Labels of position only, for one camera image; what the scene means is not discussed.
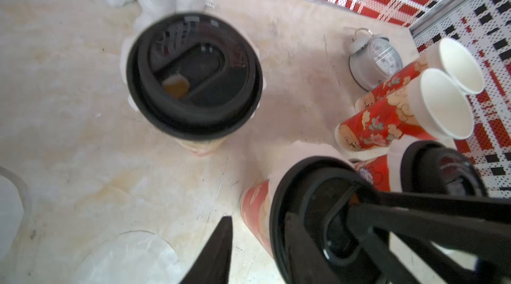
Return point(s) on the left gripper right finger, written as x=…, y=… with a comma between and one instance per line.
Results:
x=304, y=263

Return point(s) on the silver alarm clock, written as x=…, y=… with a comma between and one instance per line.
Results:
x=373, y=59

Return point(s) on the black cup lid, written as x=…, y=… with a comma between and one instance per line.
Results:
x=193, y=76

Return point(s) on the yellow-red paper cup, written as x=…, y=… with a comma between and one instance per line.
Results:
x=201, y=148

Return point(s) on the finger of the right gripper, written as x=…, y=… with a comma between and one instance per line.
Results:
x=482, y=229
x=443, y=200

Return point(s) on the red paper cup front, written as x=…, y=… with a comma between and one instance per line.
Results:
x=376, y=172

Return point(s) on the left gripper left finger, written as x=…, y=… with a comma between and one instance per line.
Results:
x=214, y=261

